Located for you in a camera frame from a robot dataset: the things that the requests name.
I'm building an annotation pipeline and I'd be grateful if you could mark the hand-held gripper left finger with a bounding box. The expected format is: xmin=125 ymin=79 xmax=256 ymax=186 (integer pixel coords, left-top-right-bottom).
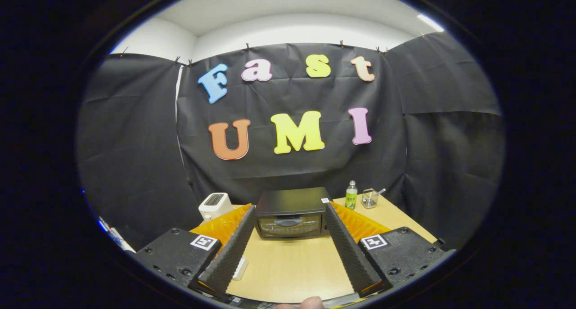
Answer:
xmin=134 ymin=203 xmax=257 ymax=299

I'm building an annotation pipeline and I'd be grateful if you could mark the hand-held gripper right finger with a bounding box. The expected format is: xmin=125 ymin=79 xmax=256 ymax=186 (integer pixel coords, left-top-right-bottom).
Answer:
xmin=324 ymin=201 xmax=455 ymax=298

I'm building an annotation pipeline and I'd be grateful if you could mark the white pop-up toaster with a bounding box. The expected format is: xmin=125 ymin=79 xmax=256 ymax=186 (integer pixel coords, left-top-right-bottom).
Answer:
xmin=198 ymin=193 xmax=234 ymax=222

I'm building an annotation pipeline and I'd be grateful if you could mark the ceiling light panel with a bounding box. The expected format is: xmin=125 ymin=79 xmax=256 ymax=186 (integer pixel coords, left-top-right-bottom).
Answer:
xmin=416 ymin=14 xmax=446 ymax=33

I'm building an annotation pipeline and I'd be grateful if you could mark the clear bottle with green label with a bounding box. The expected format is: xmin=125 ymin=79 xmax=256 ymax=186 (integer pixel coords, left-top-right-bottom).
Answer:
xmin=345 ymin=180 xmax=358 ymax=210

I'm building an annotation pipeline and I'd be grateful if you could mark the clear glass cup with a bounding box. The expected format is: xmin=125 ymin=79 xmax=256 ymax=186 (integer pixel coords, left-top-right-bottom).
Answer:
xmin=361 ymin=188 xmax=379 ymax=209

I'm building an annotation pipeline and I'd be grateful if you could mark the black toaster oven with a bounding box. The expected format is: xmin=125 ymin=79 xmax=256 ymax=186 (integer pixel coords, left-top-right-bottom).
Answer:
xmin=254 ymin=187 xmax=333 ymax=240

